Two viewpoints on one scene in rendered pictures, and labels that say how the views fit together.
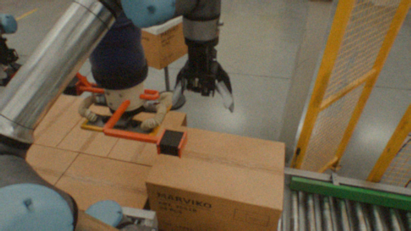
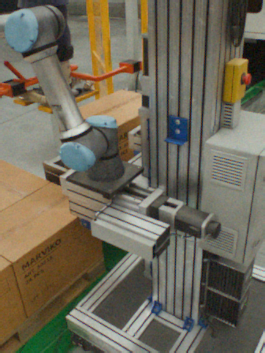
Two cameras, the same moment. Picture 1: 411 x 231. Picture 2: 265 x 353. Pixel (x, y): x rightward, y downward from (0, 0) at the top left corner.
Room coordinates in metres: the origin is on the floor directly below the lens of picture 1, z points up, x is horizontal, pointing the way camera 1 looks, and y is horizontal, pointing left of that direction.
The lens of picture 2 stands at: (-0.16, 1.89, 1.80)
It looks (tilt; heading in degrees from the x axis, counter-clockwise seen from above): 30 degrees down; 295
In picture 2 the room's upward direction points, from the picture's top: 2 degrees counter-clockwise
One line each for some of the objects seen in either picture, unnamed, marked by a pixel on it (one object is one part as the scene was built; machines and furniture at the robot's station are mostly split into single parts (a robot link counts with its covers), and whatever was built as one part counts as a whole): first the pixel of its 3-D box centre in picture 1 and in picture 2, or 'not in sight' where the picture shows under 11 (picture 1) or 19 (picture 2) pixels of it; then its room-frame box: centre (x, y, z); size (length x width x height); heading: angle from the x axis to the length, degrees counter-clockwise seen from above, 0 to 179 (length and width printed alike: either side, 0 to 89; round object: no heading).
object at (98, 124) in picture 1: (120, 123); (69, 96); (0.92, 0.36, 1.17); 0.34 x 0.10 x 0.05; 77
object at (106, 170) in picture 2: not in sight; (104, 161); (0.51, 0.77, 1.09); 0.15 x 0.15 x 0.10
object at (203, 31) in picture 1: (202, 26); not in sight; (0.55, 0.00, 1.74); 0.08 x 0.08 x 0.05
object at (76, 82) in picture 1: (74, 85); (13, 87); (1.07, 0.58, 1.27); 0.10 x 0.08 x 0.06; 167
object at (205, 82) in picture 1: (200, 63); not in sight; (0.54, 0.00, 1.66); 0.09 x 0.08 x 0.12; 170
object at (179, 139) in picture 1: (172, 142); (130, 66); (0.70, 0.11, 1.27); 0.09 x 0.08 x 0.05; 167
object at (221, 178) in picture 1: (218, 186); (117, 136); (0.90, -0.08, 0.75); 0.60 x 0.40 x 0.40; 76
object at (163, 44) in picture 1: (162, 35); not in sight; (2.71, 0.40, 0.82); 0.60 x 0.40 x 0.40; 146
